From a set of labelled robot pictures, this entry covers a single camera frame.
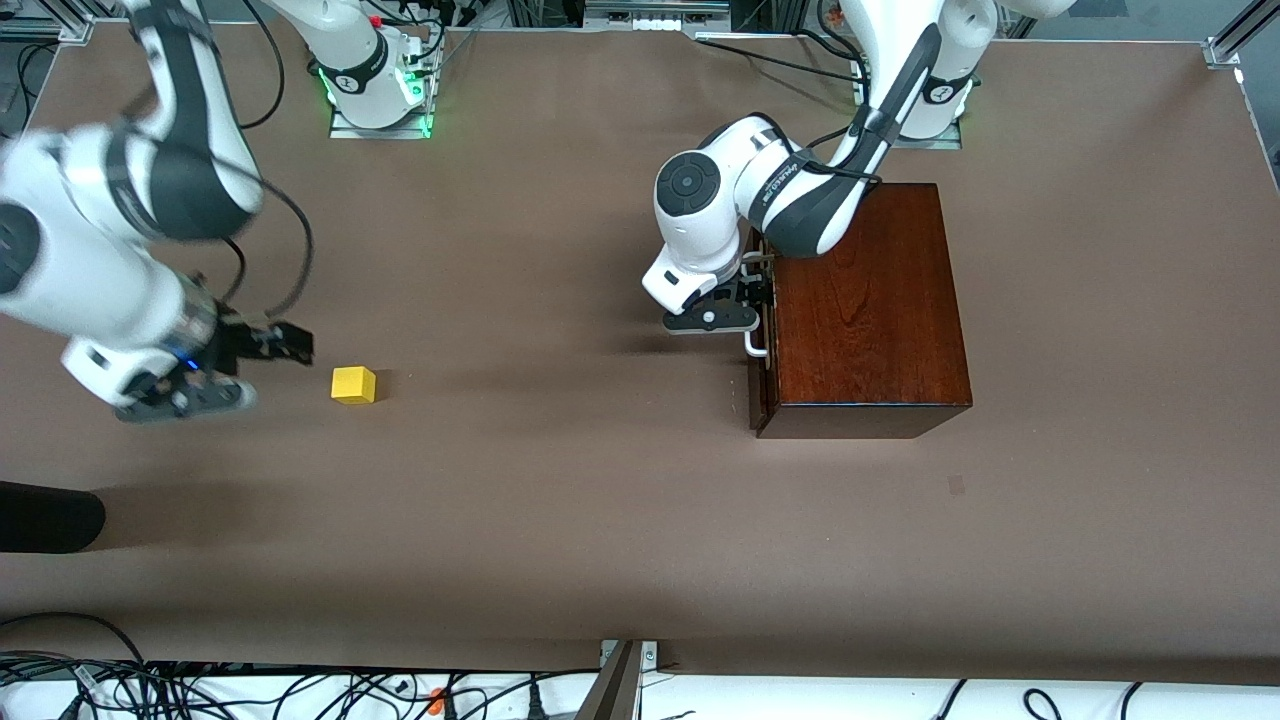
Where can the aluminium frame profile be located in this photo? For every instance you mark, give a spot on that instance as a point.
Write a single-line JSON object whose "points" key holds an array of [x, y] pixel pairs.
{"points": [[50, 22], [1222, 52]]}

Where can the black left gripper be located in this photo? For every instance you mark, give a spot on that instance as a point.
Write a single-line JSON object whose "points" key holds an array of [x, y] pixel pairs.
{"points": [[748, 291]]}

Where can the yellow cube block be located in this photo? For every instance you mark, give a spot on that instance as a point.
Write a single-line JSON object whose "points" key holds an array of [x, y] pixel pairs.
{"points": [[353, 385]]}

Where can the silver table bracket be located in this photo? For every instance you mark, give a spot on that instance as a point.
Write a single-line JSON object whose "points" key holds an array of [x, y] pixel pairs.
{"points": [[650, 655]]}

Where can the large table cover mat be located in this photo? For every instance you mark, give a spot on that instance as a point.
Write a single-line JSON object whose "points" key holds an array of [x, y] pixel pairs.
{"points": [[500, 520]]}

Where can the black cylindrical object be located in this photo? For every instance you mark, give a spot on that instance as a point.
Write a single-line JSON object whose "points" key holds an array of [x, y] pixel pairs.
{"points": [[50, 517]]}

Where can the wooden drawer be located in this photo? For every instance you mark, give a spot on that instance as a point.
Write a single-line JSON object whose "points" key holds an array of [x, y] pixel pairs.
{"points": [[757, 395]]}

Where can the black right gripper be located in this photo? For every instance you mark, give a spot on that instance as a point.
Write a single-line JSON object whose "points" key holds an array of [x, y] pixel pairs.
{"points": [[243, 340]]}

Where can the dark wooden drawer box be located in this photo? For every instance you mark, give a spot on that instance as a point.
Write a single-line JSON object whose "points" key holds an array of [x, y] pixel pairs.
{"points": [[870, 320]]}

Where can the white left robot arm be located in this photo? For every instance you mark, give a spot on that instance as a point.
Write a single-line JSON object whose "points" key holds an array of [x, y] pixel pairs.
{"points": [[700, 230]]}

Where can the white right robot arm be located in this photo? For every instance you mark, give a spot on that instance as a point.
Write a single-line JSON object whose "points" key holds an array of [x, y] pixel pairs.
{"points": [[90, 290]]}

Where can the black power plug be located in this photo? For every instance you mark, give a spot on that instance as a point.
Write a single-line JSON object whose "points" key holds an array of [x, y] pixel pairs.
{"points": [[535, 705]]}

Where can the orange connector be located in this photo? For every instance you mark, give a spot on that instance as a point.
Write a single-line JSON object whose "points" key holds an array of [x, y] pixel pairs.
{"points": [[437, 700]]}

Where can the dark metal post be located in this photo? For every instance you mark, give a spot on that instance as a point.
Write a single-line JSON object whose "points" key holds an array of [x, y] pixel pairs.
{"points": [[612, 695]]}

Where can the grey power strip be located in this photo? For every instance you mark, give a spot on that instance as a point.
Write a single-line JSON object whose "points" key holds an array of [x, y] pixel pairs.
{"points": [[660, 22]]}

